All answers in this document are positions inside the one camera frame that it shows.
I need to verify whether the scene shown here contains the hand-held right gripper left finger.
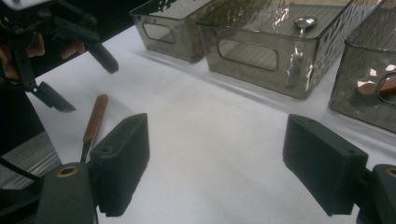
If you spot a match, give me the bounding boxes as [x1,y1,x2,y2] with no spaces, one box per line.
[89,112,151,218]

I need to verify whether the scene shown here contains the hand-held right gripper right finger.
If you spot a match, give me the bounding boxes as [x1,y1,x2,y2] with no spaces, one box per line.
[282,113,370,217]

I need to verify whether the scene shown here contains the wooden handled fork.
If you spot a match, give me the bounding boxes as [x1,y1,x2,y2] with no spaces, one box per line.
[79,93,109,165]

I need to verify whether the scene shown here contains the smoky clear plastic bin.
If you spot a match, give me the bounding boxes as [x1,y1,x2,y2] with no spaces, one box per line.
[129,0,213,64]
[328,0,396,134]
[197,0,383,100]

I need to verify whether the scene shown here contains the wooden handled knife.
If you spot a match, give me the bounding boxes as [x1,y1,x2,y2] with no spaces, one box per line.
[355,77,396,98]

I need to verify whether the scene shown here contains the steel spoon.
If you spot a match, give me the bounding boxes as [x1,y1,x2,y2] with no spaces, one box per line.
[285,16,318,89]

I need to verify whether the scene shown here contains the metal floor rail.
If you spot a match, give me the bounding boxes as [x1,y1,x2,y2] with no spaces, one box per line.
[0,130,64,190]

